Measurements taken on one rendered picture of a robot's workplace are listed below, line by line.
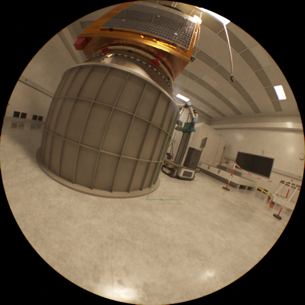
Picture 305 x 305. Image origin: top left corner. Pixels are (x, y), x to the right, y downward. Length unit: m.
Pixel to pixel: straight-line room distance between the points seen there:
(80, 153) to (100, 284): 0.92
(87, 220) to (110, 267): 0.35
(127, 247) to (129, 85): 1.21
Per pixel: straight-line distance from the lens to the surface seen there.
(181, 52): 1.65
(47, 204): 0.89
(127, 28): 1.80
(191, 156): 2.74
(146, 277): 0.64
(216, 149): 8.62
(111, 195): 1.04
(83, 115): 1.00
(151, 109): 1.10
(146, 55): 1.59
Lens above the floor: 0.58
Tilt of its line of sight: 4 degrees down
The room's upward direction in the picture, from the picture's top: 18 degrees clockwise
